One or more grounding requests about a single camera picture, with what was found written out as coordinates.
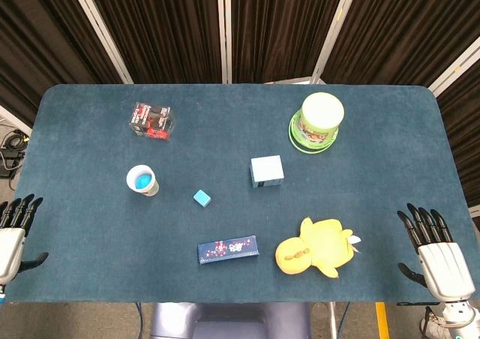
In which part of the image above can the white partition frame post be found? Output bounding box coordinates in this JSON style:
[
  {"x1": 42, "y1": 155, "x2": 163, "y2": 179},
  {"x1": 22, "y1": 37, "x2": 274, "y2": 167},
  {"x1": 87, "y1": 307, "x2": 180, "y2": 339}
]
[
  {"x1": 428, "y1": 34, "x2": 480, "y2": 97},
  {"x1": 0, "y1": 104, "x2": 33, "y2": 137},
  {"x1": 67, "y1": 0, "x2": 134, "y2": 84},
  {"x1": 310, "y1": 0, "x2": 363, "y2": 85},
  {"x1": 216, "y1": 0, "x2": 234, "y2": 84}
]

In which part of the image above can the green plastic bucket upside down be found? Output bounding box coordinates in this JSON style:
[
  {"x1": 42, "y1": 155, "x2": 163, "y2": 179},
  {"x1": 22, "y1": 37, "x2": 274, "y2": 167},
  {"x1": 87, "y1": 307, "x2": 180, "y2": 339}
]
[{"x1": 288, "y1": 92, "x2": 346, "y2": 155}]

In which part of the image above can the dark brown pleated curtain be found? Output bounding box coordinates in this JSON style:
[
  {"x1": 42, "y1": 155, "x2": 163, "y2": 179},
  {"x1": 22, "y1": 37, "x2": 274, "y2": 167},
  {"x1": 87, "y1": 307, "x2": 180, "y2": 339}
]
[
  {"x1": 82, "y1": 0, "x2": 224, "y2": 84},
  {"x1": 0, "y1": 0, "x2": 124, "y2": 127},
  {"x1": 230, "y1": 0, "x2": 348, "y2": 84},
  {"x1": 436, "y1": 72, "x2": 480, "y2": 209},
  {"x1": 322, "y1": 0, "x2": 480, "y2": 87}
]

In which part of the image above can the black and white left hand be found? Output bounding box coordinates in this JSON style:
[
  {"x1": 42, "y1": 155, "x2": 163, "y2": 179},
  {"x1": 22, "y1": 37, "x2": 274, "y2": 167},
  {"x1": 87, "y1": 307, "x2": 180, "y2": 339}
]
[{"x1": 0, "y1": 193, "x2": 50, "y2": 286}]

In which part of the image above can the dark blue long box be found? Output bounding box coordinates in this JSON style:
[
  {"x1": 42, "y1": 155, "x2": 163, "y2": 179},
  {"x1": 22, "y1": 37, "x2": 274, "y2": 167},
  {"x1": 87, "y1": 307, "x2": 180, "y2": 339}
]
[{"x1": 196, "y1": 235, "x2": 262, "y2": 266}]

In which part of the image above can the black cable bundle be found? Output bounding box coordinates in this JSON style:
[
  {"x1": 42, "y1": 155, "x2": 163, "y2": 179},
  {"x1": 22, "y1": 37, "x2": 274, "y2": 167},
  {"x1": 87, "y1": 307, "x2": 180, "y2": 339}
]
[{"x1": 0, "y1": 127, "x2": 28, "y2": 179}]

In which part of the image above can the dark blue felt tablecloth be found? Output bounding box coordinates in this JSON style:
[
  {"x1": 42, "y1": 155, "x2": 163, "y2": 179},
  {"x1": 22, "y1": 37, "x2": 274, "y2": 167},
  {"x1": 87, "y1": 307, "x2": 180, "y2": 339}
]
[{"x1": 3, "y1": 83, "x2": 476, "y2": 305}]

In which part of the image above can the light blue cardboard box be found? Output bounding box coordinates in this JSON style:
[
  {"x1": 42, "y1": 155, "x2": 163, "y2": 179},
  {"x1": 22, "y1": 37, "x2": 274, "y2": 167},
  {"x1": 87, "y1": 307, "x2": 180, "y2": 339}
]
[{"x1": 250, "y1": 154, "x2": 284, "y2": 189}]

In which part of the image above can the grey robot torso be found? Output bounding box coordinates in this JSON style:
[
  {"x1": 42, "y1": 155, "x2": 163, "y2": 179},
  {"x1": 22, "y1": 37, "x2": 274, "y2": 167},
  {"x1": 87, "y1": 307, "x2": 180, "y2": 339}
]
[{"x1": 149, "y1": 301, "x2": 312, "y2": 339}]

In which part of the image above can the yellow plush duck toy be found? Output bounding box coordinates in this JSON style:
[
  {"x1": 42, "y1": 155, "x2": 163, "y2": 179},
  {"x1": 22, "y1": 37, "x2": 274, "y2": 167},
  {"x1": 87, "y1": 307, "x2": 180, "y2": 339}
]
[{"x1": 274, "y1": 216, "x2": 363, "y2": 279}]

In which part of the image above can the black and white right hand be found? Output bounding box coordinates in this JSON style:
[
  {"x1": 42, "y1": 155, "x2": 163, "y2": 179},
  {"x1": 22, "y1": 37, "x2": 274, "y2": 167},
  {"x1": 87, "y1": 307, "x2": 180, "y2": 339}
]
[{"x1": 396, "y1": 202, "x2": 477, "y2": 302}]

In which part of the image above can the clear box with red-black print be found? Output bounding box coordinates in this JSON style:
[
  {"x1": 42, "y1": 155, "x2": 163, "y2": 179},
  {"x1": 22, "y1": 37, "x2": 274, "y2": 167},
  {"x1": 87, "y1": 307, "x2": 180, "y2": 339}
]
[{"x1": 128, "y1": 101, "x2": 177, "y2": 142}]

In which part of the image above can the blue and white tile block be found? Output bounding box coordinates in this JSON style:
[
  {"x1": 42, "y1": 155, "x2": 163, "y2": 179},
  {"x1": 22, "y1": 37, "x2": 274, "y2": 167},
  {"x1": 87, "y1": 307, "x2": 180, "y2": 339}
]
[{"x1": 193, "y1": 189, "x2": 212, "y2": 208}]

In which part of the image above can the stack of white paper cups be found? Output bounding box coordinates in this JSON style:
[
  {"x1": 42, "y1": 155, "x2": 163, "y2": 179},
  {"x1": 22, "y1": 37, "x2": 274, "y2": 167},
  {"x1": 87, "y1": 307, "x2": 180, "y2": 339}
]
[{"x1": 125, "y1": 164, "x2": 160, "y2": 197}]

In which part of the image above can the white table leg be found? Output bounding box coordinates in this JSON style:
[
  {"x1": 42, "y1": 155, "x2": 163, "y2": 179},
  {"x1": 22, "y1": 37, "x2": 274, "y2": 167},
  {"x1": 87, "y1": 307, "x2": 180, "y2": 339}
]
[{"x1": 328, "y1": 301, "x2": 339, "y2": 339}]

